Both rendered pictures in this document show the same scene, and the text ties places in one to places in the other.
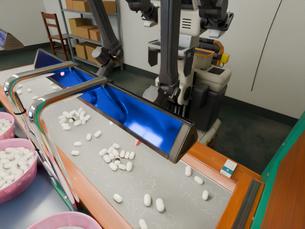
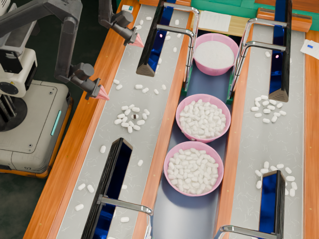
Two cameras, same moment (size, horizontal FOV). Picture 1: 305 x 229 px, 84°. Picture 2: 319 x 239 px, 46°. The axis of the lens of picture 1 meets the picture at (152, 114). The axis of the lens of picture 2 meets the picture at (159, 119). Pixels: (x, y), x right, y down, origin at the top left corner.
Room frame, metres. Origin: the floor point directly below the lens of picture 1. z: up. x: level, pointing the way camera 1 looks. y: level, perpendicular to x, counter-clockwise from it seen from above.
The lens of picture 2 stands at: (1.05, 1.32, 2.28)
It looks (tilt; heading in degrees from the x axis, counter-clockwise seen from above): 57 degrees down; 240
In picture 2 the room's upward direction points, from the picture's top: 3 degrees clockwise
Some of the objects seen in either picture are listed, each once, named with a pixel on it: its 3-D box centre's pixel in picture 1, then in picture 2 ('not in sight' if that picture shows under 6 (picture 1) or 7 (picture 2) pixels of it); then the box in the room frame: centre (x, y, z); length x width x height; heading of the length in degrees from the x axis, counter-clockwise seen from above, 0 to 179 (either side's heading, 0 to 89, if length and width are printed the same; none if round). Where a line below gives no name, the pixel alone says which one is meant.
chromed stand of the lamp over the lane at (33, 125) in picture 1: (77, 145); (174, 50); (0.36, 0.23, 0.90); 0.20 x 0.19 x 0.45; 50
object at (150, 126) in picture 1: (90, 84); (160, 20); (0.41, 0.17, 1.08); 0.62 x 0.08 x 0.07; 50
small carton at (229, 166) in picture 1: (228, 168); (127, 8); (0.39, -0.28, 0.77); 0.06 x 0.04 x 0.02; 140
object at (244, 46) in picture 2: not in sight; (255, 65); (0.05, 0.48, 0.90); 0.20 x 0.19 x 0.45; 50
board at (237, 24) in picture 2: not in sight; (220, 22); (-0.05, 0.05, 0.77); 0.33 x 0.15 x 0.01; 140
